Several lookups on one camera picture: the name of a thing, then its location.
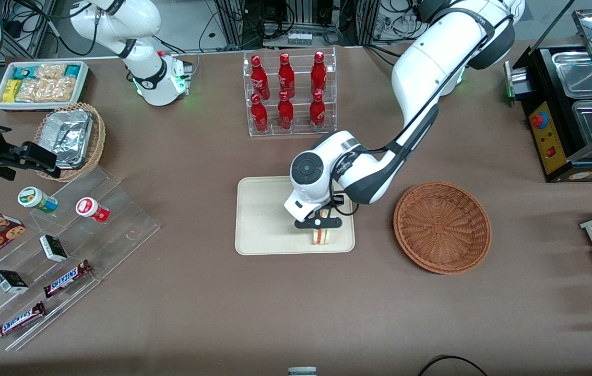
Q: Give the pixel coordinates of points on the grey device edge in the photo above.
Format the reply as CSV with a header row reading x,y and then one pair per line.
x,y
302,372

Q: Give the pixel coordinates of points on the light wicker basket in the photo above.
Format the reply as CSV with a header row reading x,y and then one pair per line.
x,y
98,141

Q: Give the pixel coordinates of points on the yellow snack packet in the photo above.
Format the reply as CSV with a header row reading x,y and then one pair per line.
x,y
12,90

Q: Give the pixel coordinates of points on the black food warmer machine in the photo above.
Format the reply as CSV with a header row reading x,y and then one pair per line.
x,y
549,141

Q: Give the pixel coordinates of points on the large clear cracker bag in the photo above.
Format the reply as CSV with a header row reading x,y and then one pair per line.
x,y
45,90

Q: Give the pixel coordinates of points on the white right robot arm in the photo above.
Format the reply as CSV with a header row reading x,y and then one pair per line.
x,y
144,21

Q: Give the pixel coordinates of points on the clear acrylic stepped stand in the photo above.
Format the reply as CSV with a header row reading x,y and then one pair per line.
x,y
118,224

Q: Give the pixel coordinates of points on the triangular sandwich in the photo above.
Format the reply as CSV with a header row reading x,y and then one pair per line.
x,y
321,238

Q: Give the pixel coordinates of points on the aluminium frame structure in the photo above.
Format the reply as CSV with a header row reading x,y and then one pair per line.
x,y
233,21

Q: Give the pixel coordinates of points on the white power strip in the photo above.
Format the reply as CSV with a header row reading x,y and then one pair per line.
x,y
299,38

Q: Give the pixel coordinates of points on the Snickers chocolate bar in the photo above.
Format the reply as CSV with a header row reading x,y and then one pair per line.
x,y
18,320
66,279

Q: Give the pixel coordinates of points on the brown round wicker basket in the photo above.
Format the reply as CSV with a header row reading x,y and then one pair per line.
x,y
442,227

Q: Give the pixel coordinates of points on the small black box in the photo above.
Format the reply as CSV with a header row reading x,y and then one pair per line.
x,y
53,248
10,281

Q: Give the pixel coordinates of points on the red lid snack cup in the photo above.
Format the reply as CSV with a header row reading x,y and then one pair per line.
x,y
90,208

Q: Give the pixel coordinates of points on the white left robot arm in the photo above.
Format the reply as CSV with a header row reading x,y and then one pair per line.
x,y
431,62

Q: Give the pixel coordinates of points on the red cola bottle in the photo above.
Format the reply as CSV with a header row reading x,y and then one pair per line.
x,y
318,73
286,75
317,110
285,112
259,115
259,75

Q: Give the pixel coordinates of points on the green lid snack cup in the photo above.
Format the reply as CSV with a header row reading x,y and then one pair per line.
x,y
35,199

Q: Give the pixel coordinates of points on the clear acrylic bottle rack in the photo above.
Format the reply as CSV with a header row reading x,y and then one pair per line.
x,y
298,125

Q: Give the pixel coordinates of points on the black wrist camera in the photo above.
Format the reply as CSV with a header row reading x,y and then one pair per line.
x,y
336,199

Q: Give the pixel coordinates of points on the cream rectangular tray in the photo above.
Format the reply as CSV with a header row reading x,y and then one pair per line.
x,y
264,219

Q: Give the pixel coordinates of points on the aluminium foil containers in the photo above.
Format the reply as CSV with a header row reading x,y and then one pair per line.
x,y
69,137

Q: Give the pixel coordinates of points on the teal snack packet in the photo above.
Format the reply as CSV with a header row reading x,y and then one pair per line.
x,y
23,72
72,70

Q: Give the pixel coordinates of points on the small clear cracker bag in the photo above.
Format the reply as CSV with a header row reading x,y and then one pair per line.
x,y
50,71

